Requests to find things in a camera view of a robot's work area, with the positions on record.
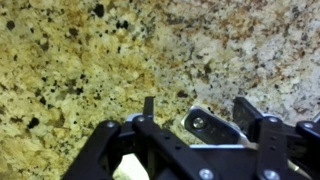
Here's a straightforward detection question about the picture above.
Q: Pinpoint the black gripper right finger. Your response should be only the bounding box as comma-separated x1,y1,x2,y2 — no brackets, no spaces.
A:
233,97,320,180

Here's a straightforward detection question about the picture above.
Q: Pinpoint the small steel measuring cup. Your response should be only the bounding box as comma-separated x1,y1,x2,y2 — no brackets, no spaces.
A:
180,105,311,179

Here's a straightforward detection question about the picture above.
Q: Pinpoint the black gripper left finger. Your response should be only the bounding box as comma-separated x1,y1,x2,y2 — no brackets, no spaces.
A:
62,96,217,180

